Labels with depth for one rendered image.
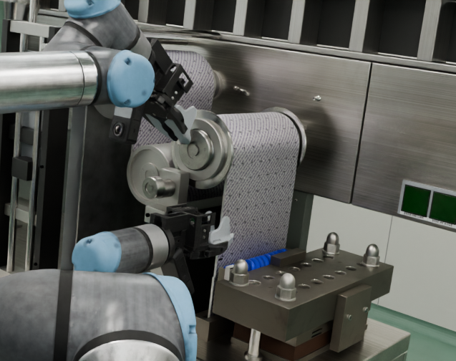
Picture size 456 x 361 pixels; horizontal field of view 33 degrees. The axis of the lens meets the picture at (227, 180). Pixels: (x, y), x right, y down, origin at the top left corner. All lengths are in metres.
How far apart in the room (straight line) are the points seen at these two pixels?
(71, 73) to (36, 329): 0.35
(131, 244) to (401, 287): 3.15
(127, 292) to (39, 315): 0.09
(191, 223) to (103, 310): 0.53
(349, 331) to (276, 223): 0.27
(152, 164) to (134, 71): 0.49
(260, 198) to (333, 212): 2.87
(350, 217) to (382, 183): 2.73
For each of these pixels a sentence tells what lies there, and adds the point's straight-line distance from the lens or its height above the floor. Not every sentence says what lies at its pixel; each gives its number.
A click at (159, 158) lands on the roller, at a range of 1.52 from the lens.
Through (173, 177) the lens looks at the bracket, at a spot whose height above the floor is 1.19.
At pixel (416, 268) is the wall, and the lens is 4.22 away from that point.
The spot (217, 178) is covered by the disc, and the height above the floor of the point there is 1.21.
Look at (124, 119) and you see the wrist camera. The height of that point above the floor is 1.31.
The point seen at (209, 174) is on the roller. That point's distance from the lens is 1.42.
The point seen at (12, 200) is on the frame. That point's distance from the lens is 1.66.
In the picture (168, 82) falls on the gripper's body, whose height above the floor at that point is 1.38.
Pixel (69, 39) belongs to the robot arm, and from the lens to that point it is 1.19.
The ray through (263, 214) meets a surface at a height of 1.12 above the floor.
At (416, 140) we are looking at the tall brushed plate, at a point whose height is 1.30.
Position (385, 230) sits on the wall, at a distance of 4.26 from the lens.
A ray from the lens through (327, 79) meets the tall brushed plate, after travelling 1.66.
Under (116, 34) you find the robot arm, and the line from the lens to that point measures 1.22.
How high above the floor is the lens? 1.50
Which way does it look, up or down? 12 degrees down
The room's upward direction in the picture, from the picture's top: 7 degrees clockwise
